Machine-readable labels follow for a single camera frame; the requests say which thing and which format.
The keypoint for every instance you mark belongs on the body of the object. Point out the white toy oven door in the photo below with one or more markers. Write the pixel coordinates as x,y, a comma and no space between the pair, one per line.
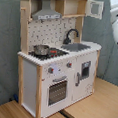
56,94

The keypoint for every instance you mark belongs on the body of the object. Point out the white toy microwave door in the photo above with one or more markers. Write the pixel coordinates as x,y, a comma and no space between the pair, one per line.
94,9

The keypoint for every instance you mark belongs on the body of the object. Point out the white wooden toy kitchen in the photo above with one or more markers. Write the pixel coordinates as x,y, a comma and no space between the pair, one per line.
55,33

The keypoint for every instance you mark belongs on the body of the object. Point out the black toy stovetop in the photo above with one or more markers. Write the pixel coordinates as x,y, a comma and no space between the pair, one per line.
53,53

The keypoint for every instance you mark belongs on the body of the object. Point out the red right stove knob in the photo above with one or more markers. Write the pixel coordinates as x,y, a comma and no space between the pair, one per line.
69,64

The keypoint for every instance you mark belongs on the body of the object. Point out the red stove knob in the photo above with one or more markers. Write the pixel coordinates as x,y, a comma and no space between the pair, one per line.
69,64
50,70

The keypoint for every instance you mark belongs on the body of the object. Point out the red left stove knob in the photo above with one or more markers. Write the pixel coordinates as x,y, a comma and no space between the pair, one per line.
50,70

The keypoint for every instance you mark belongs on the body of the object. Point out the grey toy sink basin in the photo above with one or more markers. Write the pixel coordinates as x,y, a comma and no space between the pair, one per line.
75,47

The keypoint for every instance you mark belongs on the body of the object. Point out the silver toy cooking pot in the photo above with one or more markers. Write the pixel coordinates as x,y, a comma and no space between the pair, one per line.
41,49

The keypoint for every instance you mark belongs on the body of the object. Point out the white cabinet door with dispenser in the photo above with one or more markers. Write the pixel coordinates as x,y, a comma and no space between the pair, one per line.
84,75

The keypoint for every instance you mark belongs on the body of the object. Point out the grey toy range hood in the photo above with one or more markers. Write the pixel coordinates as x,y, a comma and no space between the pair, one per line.
46,12

